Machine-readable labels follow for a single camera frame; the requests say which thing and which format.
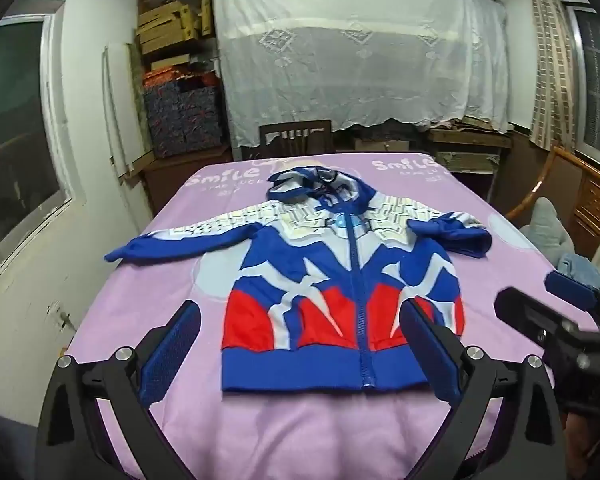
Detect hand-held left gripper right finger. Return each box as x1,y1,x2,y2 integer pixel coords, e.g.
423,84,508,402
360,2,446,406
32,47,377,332
399,297,566,480

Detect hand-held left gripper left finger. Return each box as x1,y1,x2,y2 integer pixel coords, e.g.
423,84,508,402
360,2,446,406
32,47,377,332
36,300,202,480

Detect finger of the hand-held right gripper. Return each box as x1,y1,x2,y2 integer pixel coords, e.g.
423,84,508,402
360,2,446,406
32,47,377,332
545,270,600,313
494,287,581,356

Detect blue red white hooded jacket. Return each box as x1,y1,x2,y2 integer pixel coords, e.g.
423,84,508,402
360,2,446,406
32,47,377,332
104,164,492,392

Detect light blue cloth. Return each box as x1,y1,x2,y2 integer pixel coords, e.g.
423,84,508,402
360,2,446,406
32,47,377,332
557,254,600,288

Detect grey cushion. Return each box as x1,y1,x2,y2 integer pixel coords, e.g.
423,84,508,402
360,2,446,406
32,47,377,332
522,197,577,262

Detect pink printed blanket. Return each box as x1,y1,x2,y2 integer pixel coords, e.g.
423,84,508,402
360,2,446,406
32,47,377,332
62,152,600,480

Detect orange wooden armchair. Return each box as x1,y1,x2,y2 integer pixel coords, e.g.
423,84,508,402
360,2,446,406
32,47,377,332
505,145,600,263

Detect old wooden table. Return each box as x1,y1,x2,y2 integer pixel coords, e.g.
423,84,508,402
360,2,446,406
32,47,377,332
425,125,514,202

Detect brown wooden cabinet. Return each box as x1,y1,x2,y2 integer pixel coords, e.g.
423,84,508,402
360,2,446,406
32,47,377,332
132,145,237,217

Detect stack of patterned storage boxes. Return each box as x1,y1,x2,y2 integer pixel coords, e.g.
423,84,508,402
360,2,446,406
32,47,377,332
142,84,229,159

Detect beige patterned curtain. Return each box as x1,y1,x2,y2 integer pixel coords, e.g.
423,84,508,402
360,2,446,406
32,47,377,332
522,0,588,152

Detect dark wooden chair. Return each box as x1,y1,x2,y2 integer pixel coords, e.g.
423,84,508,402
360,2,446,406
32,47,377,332
258,120,336,161

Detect white leaning boards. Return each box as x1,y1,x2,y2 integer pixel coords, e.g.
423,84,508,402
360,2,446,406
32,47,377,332
102,42,147,181

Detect orange patterned box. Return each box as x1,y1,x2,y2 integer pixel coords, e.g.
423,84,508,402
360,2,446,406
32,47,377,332
142,70,222,92

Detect white lace cover cloth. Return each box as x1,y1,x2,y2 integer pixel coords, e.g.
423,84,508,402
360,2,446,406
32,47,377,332
204,0,511,148

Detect stack of cardboard boxes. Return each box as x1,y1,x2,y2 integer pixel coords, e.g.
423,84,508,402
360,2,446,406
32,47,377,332
136,0,217,73

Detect window with white frame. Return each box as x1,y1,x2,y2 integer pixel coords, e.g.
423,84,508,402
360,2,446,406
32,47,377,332
0,12,75,263

